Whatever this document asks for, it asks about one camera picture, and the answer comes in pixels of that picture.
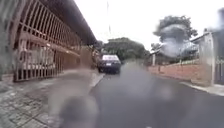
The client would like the grey asphalt road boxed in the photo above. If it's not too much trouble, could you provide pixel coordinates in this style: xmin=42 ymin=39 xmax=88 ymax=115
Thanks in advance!
xmin=59 ymin=61 xmax=224 ymax=128

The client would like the grey paved sidewalk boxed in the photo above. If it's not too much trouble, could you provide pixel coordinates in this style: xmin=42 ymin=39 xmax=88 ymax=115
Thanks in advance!
xmin=0 ymin=68 xmax=106 ymax=128

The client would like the building with barred front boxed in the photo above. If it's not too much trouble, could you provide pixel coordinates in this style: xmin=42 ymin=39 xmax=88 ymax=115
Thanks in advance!
xmin=0 ymin=0 xmax=98 ymax=83

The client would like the group of trees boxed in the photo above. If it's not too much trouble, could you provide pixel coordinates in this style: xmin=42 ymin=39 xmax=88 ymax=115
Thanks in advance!
xmin=91 ymin=36 xmax=151 ymax=64

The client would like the house with white pillar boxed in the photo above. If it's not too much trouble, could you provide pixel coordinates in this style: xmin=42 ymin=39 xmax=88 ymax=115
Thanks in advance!
xmin=149 ymin=41 xmax=201 ymax=67

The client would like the tall tree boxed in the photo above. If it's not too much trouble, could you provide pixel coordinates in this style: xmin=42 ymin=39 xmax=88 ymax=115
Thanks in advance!
xmin=150 ymin=14 xmax=199 ymax=58

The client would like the dark car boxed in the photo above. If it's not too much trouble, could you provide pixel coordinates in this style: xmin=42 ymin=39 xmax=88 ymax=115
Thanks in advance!
xmin=96 ymin=53 xmax=122 ymax=75

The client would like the red brick wall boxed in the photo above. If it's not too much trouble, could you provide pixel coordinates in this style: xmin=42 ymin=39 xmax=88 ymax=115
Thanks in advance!
xmin=146 ymin=62 xmax=213 ymax=86

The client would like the grey building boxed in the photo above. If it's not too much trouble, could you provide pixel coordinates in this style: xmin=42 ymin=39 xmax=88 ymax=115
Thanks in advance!
xmin=189 ymin=29 xmax=224 ymax=86

